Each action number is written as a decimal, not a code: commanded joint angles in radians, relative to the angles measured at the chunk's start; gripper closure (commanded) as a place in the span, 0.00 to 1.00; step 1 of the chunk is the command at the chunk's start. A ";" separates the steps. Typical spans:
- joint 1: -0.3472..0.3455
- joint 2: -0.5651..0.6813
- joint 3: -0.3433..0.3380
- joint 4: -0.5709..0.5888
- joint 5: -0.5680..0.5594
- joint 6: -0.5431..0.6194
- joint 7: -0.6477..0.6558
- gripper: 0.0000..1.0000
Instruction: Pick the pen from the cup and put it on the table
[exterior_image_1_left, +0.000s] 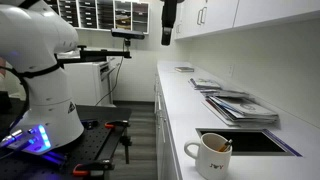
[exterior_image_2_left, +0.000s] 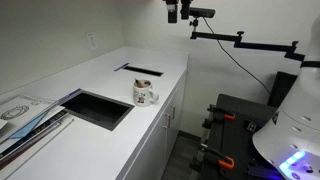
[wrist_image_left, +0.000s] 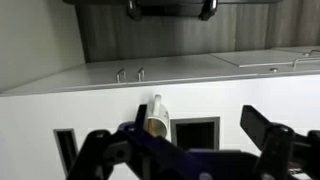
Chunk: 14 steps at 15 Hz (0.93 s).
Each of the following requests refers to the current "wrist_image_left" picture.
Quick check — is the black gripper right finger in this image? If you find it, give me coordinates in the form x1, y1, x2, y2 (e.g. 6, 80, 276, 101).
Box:
240, 105, 295, 180

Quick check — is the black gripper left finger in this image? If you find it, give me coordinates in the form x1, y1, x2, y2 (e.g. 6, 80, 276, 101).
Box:
66, 129, 147, 180

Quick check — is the white ceramic mug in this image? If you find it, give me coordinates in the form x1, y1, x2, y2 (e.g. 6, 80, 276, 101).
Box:
145, 94, 170, 138

